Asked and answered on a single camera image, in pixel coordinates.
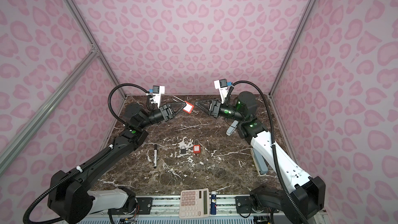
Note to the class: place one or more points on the aluminium front rail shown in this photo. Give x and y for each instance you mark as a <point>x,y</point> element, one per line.
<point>231,209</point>

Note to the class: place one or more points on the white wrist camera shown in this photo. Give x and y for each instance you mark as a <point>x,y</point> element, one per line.
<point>222,86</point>
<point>154,97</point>

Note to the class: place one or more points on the blue grey stapler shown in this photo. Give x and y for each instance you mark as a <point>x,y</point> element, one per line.
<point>260,163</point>

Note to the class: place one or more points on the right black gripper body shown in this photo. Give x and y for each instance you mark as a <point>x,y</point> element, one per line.
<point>216,112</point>

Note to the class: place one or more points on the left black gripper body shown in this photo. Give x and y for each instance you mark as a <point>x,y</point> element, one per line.
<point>164,113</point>

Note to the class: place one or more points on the red padlock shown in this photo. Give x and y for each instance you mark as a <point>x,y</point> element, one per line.
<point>197,148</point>
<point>188,107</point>

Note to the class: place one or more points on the blue white glue stick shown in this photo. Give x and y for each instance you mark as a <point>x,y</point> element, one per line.
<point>213,204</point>

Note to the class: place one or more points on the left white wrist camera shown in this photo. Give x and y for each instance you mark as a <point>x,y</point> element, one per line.
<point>154,97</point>

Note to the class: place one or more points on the light blue grey case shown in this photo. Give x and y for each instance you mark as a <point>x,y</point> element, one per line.
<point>232,128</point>

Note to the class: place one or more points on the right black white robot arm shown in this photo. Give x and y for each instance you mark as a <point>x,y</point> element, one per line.
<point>302,196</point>

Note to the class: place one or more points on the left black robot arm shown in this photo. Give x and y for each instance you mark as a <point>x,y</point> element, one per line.
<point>72,198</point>

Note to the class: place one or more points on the black marker pen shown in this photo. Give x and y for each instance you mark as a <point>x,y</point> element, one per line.
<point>155,156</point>

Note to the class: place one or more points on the small grey padlock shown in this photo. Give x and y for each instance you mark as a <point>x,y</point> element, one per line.
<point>183,150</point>

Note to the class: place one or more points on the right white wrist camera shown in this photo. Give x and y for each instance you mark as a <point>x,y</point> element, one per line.
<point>222,86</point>

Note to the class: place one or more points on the pink white calculator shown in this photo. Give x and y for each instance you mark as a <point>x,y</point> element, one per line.
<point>194,204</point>

